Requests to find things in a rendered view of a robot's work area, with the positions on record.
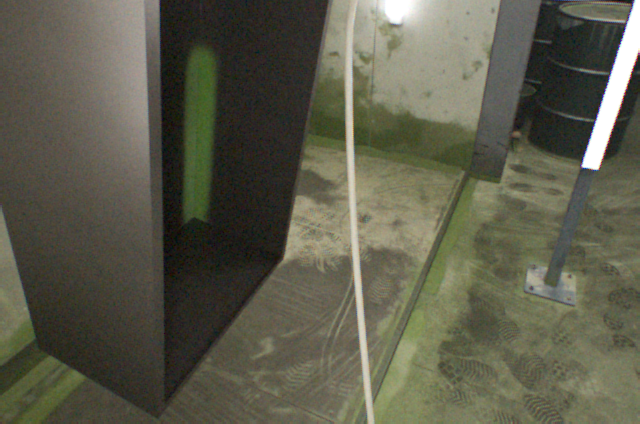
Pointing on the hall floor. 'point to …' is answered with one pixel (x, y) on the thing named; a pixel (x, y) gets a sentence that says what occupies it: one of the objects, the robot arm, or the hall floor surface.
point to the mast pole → (569, 225)
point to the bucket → (523, 105)
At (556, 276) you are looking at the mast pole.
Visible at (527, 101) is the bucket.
